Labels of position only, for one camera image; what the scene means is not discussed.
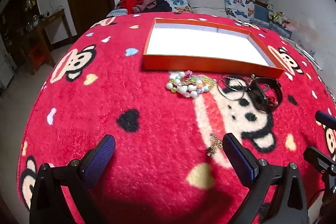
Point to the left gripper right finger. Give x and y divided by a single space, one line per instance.
288 204

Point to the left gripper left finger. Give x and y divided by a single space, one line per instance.
49 205

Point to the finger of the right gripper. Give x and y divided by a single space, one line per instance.
325 119
320 162

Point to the black smart watch band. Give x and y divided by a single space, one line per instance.
259 88

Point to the small gold chain charm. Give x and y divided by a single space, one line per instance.
215 145

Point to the silver hoop earring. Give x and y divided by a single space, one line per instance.
232 88

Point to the red knotted cord charm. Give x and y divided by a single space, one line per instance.
272 101

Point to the red monkey print blanket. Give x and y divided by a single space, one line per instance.
160 172

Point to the stuffed toys pile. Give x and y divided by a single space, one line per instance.
279 17

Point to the right butterfly print pillow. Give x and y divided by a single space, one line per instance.
243 10

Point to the wooden side table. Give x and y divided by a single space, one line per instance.
36 47

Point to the plain beige pillow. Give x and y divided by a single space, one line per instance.
208 7

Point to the orange shallow tray box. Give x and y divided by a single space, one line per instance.
183 44

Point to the dark shelf cabinet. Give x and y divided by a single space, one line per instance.
16 19

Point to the blue sofa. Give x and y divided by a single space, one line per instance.
261 19

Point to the pile of clothes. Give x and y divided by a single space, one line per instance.
141 6

